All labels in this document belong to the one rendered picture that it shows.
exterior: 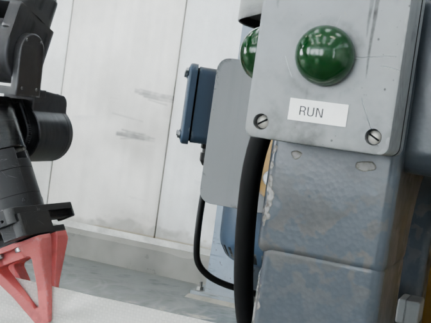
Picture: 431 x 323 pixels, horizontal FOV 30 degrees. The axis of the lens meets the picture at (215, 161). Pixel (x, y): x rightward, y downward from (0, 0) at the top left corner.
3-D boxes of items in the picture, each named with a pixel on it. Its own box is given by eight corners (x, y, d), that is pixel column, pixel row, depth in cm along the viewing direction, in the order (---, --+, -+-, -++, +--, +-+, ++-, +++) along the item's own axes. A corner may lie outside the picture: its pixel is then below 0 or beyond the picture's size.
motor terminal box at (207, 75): (172, 164, 91) (187, 61, 90) (172, 159, 100) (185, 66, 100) (245, 174, 91) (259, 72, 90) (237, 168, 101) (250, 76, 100)
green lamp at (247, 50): (228, 75, 43) (236, 19, 42) (247, 81, 45) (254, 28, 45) (273, 81, 42) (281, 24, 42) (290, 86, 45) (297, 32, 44)
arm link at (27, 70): (-57, 24, 72) (22, 31, 69) (20, 40, 83) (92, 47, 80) (-70, 155, 73) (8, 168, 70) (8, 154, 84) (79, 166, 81)
